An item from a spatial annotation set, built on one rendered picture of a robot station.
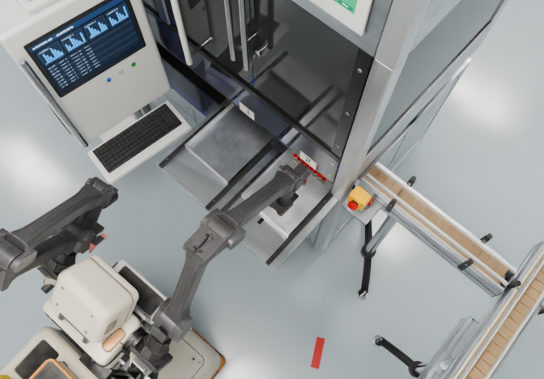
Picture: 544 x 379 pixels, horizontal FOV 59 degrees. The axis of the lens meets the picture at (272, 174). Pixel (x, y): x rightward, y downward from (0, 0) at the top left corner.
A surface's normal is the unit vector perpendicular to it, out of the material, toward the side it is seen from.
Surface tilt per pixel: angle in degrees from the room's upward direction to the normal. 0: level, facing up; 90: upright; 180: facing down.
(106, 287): 42
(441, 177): 0
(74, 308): 48
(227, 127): 0
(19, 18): 0
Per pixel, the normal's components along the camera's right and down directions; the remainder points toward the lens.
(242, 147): 0.00, -0.40
